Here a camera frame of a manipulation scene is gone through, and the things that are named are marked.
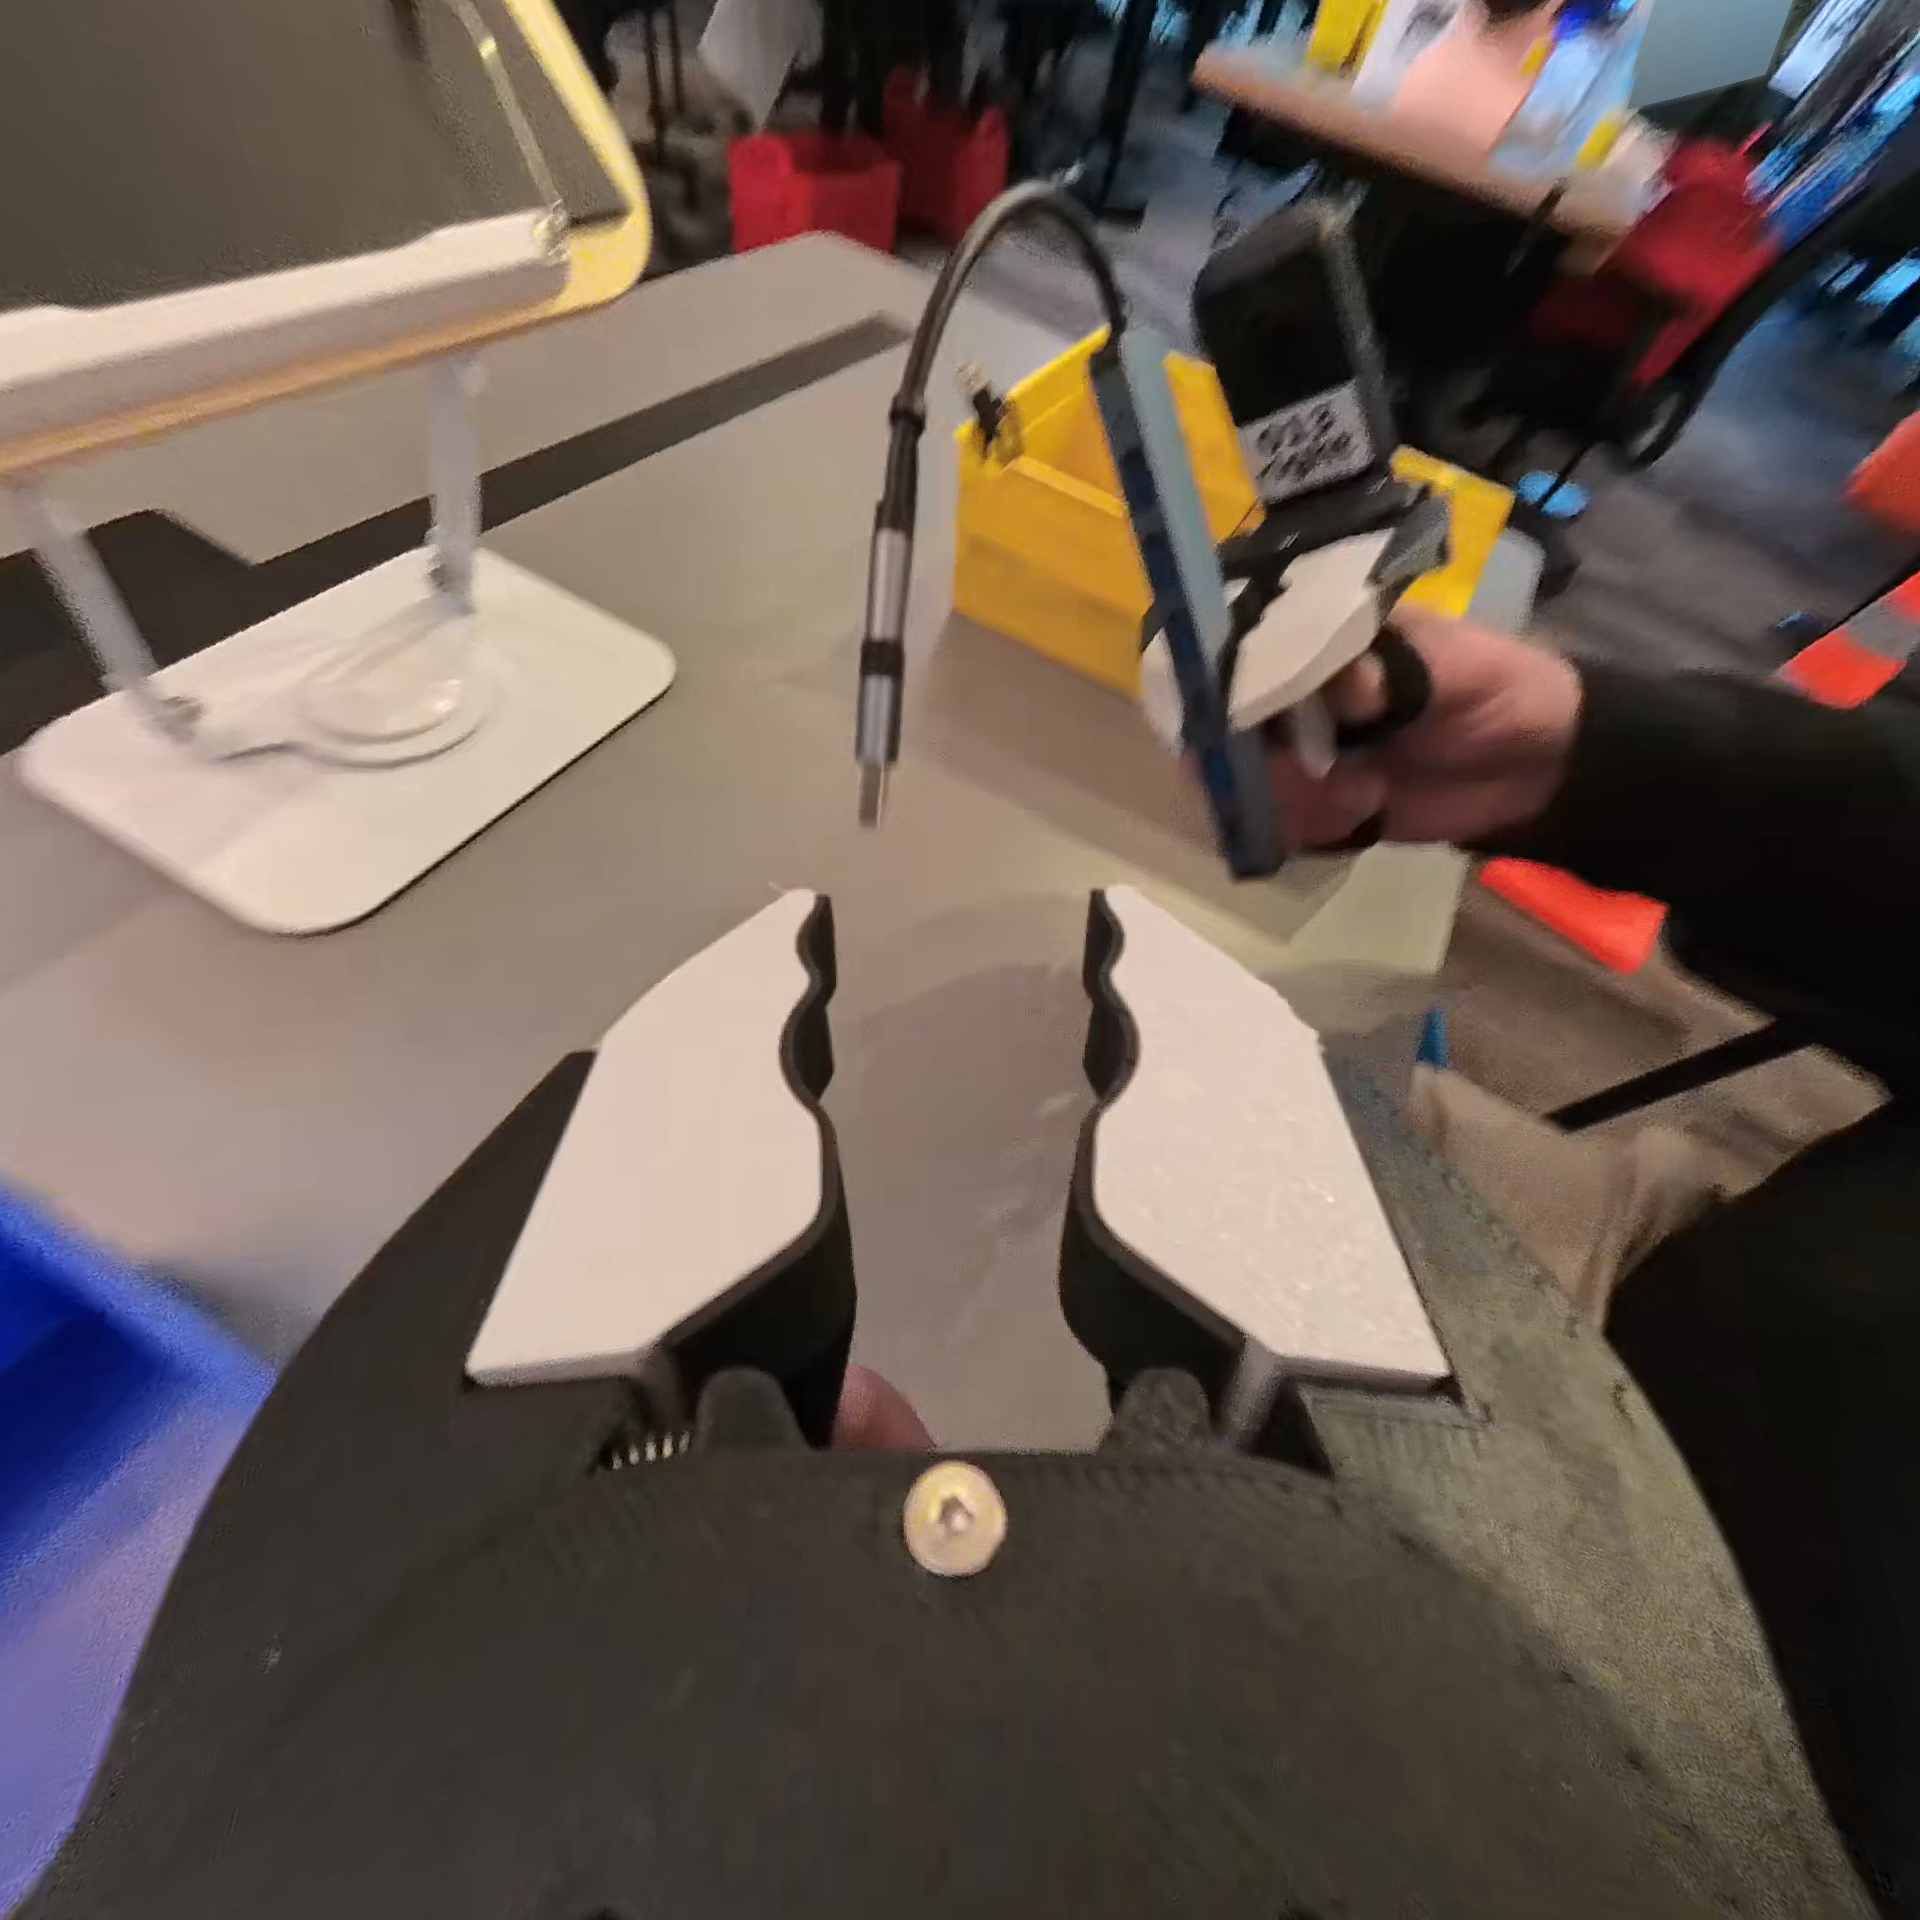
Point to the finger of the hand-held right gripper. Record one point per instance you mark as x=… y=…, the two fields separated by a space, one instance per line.
x=1162 y=690
x=1298 y=629

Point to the blue plastic bin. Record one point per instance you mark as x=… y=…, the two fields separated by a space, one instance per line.
x=105 y=1379

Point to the black usb hub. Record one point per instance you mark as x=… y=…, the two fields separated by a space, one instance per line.
x=1183 y=601

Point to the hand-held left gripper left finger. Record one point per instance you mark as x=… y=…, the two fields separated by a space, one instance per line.
x=675 y=1156

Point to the person's right hand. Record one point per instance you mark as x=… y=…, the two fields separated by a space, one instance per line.
x=1484 y=735

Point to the wooden background table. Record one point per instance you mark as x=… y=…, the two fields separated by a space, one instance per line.
x=1424 y=106

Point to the person's black jacket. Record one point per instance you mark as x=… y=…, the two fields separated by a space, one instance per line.
x=1798 y=1350

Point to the person's right forearm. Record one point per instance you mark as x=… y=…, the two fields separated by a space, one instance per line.
x=1724 y=810

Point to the yellow plastic bin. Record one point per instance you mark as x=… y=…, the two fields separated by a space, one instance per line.
x=1052 y=557

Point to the white clear tablet stand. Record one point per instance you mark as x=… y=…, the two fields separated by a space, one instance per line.
x=375 y=810

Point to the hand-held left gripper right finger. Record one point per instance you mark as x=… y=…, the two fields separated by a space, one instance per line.
x=1243 y=1170

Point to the red plastic bin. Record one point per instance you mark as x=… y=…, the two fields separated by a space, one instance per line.
x=953 y=156
x=817 y=187

